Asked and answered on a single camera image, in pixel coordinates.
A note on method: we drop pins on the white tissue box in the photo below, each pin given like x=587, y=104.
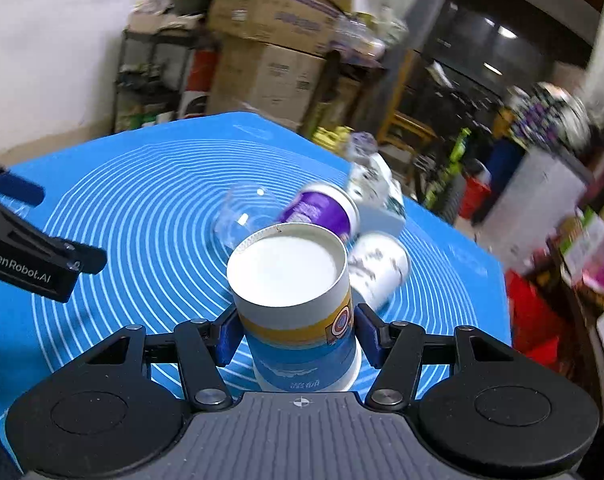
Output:
x=377, y=195

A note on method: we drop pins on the wooden chair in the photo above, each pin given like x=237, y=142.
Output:
x=399, y=127

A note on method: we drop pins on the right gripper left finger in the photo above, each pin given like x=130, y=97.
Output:
x=124, y=402

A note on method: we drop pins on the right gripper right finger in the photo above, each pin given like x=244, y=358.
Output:
x=475, y=403

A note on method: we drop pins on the yellow toy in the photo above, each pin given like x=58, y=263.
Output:
x=334, y=141

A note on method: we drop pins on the blue silicone baking mat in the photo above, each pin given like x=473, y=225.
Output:
x=149, y=197

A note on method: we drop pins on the white chest freezer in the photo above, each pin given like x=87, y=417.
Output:
x=544, y=189

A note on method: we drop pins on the top cardboard box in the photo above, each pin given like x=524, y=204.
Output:
x=303, y=25

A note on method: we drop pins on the white grey print paper cup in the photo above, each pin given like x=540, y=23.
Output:
x=379, y=265

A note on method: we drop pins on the clear plastic bag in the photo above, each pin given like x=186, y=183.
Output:
x=359, y=147

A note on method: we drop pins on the clear plastic cup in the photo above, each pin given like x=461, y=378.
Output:
x=247, y=208

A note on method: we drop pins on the cardboard box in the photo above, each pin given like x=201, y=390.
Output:
x=274, y=82
x=303, y=25

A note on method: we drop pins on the green black bicycle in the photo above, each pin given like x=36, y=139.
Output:
x=448, y=180

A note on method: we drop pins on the lower cardboard box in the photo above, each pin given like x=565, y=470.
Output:
x=274, y=82

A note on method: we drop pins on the purple labelled paper cup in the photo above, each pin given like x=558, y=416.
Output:
x=326, y=205

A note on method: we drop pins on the red white appliance box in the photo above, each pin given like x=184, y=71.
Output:
x=198, y=84

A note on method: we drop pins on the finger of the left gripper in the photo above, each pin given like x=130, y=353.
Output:
x=36, y=262
x=18, y=188

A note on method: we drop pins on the black metal shelf rack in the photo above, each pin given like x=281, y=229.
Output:
x=141, y=94

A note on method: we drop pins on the blue beach print paper cup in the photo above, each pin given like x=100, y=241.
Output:
x=290, y=285

